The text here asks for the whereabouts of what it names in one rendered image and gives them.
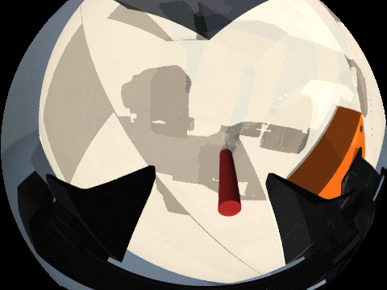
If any red peg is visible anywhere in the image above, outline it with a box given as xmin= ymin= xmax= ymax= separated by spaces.
xmin=217 ymin=149 xmax=242 ymax=217

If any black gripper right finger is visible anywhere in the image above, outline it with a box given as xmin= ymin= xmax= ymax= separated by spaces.
xmin=265 ymin=173 xmax=357 ymax=265

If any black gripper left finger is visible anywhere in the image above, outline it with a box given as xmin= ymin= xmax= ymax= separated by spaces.
xmin=45 ymin=165 xmax=156 ymax=262

